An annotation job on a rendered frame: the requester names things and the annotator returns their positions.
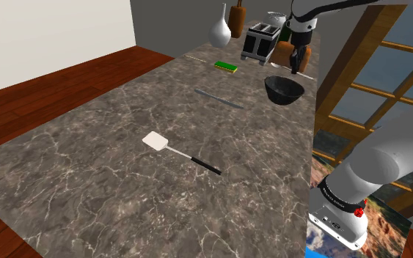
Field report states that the brown rounded loaf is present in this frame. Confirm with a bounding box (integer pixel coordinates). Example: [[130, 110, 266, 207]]
[[270, 40, 313, 69]]

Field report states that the black and silver toaster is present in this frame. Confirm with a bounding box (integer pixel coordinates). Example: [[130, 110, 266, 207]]
[[241, 22, 282, 67]]

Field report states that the white vase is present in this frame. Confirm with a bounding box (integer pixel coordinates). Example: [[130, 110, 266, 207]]
[[208, 2, 233, 49]]

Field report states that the dark green bottle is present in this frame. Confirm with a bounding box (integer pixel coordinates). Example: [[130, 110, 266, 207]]
[[277, 23, 293, 44]]

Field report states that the white spatula with black handle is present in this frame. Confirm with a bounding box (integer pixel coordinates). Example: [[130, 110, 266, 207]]
[[142, 130, 223, 177]]

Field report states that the thin pale stick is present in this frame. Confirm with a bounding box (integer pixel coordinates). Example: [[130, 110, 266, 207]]
[[183, 54, 208, 65]]

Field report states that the green and yellow sponge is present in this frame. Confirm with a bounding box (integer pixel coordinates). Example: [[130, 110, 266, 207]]
[[213, 60, 239, 75]]

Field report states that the white long-handled spoon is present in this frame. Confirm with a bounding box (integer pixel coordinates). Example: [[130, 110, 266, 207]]
[[270, 62, 316, 81]]

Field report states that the grey table knife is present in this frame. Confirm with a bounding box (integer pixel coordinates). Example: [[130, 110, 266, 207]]
[[194, 88, 245, 110]]

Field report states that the white ribbed pot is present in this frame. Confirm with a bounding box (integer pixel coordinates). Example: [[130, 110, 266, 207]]
[[265, 11, 288, 30]]

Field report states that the wooden framed window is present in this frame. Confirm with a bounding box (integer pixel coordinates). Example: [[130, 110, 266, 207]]
[[313, 0, 413, 220]]

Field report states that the black bowl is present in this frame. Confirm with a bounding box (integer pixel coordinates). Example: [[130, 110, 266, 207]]
[[263, 75, 306, 106]]

